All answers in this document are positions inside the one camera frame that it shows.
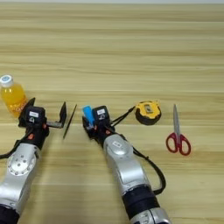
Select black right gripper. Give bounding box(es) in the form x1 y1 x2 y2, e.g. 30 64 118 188
81 115 118 147

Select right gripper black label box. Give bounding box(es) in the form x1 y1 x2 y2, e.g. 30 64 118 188
92 105 111 124

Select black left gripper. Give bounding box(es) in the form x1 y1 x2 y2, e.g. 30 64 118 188
17 96 68 151

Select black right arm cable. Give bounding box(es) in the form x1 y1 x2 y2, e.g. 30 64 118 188
115 130 167 196

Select orange juice bottle white cap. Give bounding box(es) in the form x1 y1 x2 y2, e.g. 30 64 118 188
0 74 28 119

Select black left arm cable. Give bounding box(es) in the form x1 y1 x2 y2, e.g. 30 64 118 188
0 138 25 160

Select thin black pen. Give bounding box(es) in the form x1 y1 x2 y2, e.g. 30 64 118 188
61 103 79 140

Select yellow black tape measure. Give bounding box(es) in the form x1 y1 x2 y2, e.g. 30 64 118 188
110 100 163 128

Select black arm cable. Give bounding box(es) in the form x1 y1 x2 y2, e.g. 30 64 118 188
115 130 167 196
0 138 25 160

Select red handled scissors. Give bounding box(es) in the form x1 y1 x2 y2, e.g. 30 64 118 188
164 103 193 157

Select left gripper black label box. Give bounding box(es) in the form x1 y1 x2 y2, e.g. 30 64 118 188
24 106 47 126

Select blue rectangular block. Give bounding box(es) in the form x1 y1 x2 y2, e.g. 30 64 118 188
81 105 96 127

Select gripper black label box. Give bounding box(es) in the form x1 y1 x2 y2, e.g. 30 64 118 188
24 106 47 126
92 105 111 124

